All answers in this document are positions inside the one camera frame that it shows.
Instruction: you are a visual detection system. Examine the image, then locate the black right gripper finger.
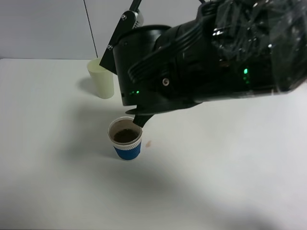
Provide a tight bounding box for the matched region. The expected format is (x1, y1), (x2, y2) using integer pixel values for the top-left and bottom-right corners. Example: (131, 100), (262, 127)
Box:
(133, 113), (154, 127)

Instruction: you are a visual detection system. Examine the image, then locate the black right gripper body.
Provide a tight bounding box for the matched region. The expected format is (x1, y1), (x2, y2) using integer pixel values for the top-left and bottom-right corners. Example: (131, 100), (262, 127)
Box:
(113, 19), (273, 115)

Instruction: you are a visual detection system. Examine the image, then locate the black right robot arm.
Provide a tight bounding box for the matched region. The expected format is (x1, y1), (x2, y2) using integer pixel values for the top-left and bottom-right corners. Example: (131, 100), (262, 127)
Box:
(113, 0), (307, 126)

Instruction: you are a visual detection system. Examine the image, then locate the blue sleeved clear cup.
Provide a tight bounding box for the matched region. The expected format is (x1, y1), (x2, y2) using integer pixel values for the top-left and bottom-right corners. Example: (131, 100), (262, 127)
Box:
(107, 116), (143, 161)

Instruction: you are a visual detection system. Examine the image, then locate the pale yellow plastic cup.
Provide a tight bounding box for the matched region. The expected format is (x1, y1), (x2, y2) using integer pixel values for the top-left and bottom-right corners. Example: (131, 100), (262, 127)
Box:
(87, 58), (114, 99)

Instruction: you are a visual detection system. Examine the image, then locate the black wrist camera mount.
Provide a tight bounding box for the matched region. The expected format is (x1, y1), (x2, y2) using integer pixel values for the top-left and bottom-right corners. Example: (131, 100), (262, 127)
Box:
(99, 0), (144, 75)

